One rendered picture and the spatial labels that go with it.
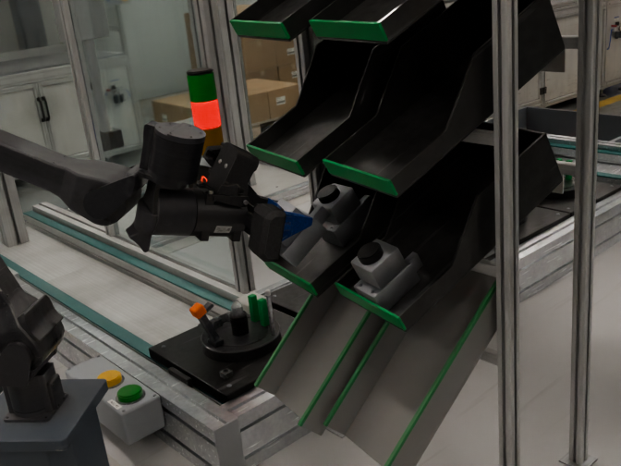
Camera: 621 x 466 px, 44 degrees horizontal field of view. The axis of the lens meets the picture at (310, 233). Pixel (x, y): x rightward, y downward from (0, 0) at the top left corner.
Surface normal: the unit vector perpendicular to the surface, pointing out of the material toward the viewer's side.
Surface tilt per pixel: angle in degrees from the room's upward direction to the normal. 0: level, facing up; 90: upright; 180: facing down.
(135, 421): 90
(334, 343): 45
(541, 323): 0
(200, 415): 0
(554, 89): 90
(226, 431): 90
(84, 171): 16
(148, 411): 90
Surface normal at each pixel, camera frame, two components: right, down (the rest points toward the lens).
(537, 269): 0.66, 0.20
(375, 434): -0.67, -0.47
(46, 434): -0.10, -0.93
